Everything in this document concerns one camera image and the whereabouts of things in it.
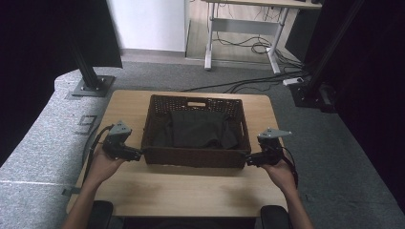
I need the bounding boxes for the black metal stand with plate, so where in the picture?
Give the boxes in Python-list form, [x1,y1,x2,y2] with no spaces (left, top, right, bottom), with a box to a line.
[65,28,117,98]

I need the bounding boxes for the person's right hand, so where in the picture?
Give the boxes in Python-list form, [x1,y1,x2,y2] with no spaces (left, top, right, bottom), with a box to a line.
[262,157,298,194]

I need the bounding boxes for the brown woven basket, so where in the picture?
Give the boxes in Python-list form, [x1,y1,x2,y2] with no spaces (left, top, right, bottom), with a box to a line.
[140,94,253,169]

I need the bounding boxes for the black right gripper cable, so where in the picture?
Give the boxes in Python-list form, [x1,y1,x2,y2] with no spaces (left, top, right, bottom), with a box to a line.
[279,145,300,189]

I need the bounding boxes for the tangle of black floor cables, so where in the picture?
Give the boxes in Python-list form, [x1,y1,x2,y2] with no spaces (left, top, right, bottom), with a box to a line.
[212,3,311,84]

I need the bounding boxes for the white power strip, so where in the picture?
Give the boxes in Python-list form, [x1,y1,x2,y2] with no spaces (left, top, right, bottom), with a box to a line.
[282,76,305,87]

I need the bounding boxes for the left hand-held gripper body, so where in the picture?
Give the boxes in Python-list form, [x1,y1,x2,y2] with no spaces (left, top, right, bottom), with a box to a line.
[101,119,138,162]

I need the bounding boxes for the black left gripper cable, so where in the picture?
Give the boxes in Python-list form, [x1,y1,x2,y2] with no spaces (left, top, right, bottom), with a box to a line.
[81,124,115,186]

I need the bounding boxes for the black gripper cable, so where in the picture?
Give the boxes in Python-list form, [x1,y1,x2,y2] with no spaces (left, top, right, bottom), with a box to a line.
[81,124,115,186]
[279,145,300,189]

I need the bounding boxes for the black curtain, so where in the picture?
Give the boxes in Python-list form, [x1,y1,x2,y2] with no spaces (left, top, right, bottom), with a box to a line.
[0,0,123,168]
[285,0,405,215]

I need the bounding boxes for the white metal frame desk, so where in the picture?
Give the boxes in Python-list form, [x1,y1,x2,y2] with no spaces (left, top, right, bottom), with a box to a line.
[201,0,323,75]

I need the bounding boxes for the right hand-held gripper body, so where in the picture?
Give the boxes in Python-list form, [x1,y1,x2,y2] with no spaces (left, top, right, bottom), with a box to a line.
[256,127,293,167]

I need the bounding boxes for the person's left hand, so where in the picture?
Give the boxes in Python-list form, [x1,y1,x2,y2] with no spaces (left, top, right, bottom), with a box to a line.
[83,143,126,190]

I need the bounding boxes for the long black floor cable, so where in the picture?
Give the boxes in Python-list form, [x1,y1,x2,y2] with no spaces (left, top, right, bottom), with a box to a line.
[180,73,307,94]

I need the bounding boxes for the dark cloth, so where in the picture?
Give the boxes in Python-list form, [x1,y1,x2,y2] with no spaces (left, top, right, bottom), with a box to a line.
[151,109,241,151]

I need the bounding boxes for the black metal stand with block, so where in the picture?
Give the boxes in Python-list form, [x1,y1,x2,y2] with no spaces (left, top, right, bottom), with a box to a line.
[288,0,366,115]

